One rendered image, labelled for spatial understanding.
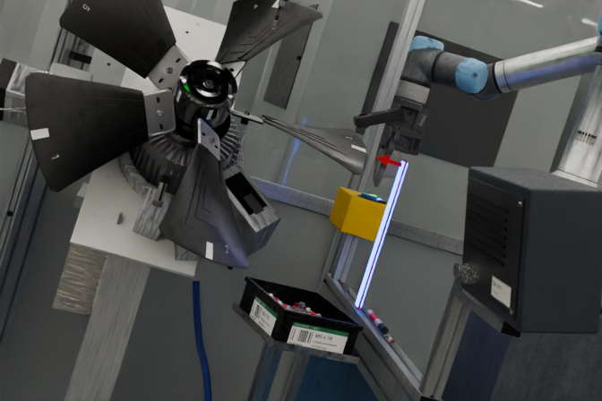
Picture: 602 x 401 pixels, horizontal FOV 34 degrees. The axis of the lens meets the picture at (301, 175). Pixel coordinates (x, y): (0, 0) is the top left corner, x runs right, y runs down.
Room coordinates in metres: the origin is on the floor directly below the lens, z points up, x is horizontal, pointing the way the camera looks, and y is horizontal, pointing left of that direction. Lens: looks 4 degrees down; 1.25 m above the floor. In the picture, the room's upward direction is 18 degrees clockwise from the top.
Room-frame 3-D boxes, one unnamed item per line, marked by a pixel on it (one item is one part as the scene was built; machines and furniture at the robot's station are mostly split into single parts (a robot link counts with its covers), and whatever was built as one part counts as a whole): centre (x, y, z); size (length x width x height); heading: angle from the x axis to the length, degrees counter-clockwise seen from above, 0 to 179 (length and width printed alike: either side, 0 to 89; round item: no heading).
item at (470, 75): (2.30, -0.28, 1.41); 0.11 x 0.11 x 0.08; 59
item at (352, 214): (2.38, -0.16, 1.02); 0.16 x 0.10 x 0.11; 10
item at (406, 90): (2.34, -0.19, 1.34); 0.08 x 0.08 x 0.05
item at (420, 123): (2.34, -0.20, 1.26); 0.09 x 0.08 x 0.12; 100
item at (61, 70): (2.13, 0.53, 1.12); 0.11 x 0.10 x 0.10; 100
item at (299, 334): (1.89, -0.08, 0.85); 0.22 x 0.17 x 0.07; 25
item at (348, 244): (2.38, -0.16, 0.92); 0.03 x 0.03 x 0.12; 10
